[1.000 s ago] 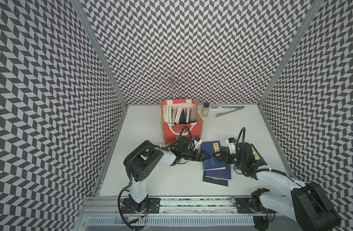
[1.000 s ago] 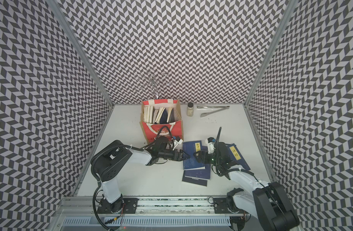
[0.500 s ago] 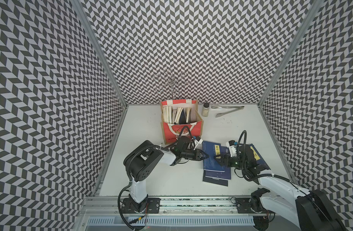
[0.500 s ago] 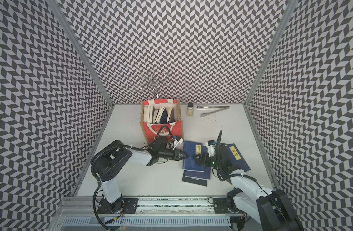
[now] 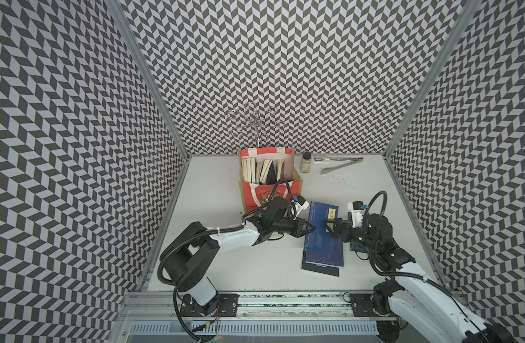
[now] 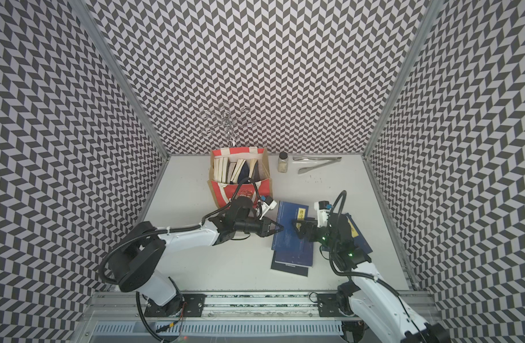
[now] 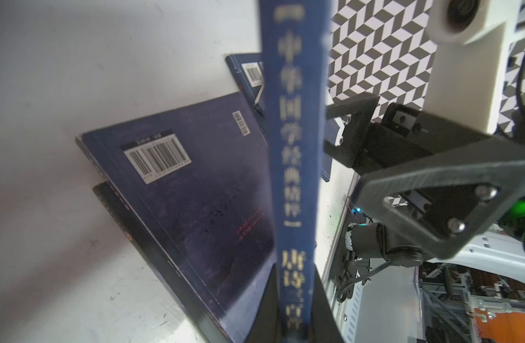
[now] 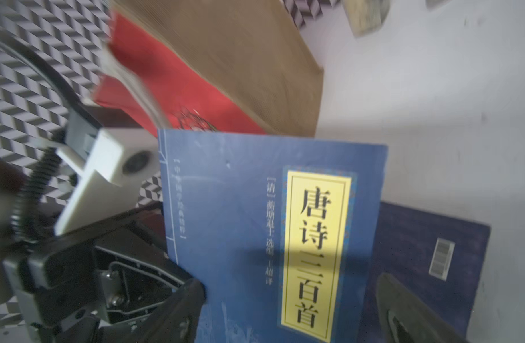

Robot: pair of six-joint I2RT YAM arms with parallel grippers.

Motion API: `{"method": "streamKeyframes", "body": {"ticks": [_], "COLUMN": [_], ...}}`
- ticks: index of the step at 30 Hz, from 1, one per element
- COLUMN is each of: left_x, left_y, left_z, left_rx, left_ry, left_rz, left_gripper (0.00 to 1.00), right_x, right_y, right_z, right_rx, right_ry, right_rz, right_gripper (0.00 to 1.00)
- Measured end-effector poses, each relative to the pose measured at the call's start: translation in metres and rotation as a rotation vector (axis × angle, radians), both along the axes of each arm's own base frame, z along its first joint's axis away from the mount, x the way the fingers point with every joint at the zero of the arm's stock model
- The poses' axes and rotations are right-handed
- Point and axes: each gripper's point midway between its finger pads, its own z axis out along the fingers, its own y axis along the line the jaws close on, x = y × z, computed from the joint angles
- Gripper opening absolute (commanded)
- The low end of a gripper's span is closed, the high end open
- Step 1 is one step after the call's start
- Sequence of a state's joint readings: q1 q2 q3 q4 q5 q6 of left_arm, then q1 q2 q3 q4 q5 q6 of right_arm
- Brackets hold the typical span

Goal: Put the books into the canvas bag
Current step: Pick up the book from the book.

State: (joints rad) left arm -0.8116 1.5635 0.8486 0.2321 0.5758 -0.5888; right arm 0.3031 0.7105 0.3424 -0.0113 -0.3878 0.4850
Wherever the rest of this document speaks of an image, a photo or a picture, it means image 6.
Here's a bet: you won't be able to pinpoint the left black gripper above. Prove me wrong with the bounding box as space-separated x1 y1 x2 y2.
235 216 285 238

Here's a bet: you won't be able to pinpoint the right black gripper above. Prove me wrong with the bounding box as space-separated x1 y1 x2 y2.
292 219 339 252

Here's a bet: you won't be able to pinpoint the red burlap canvas bag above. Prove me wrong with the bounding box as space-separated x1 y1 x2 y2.
208 147 273 208

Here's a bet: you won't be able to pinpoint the blue book sideways yellow label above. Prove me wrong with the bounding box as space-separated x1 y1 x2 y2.
235 159 246 184

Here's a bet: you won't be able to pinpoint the brown black scroll book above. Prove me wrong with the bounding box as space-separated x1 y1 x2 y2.
227 162 237 184

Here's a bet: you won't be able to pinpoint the purple blue barcode book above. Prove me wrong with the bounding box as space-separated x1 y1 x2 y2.
274 250 313 267

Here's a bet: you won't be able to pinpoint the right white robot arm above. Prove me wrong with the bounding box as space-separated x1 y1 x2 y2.
292 190 451 342

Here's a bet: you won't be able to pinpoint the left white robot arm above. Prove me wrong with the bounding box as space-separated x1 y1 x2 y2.
98 191 283 317

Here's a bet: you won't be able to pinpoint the dark blue bottom book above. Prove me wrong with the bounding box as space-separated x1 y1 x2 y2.
271 262 308 277

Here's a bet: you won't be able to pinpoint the small glass jar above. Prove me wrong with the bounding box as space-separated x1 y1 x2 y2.
278 151 288 173

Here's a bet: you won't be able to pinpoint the blue book far right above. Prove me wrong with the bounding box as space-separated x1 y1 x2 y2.
345 213 373 254

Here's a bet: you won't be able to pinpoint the metal tongs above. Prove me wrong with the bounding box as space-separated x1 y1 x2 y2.
293 157 343 174

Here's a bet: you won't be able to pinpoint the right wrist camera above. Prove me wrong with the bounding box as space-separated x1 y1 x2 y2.
314 201 332 227

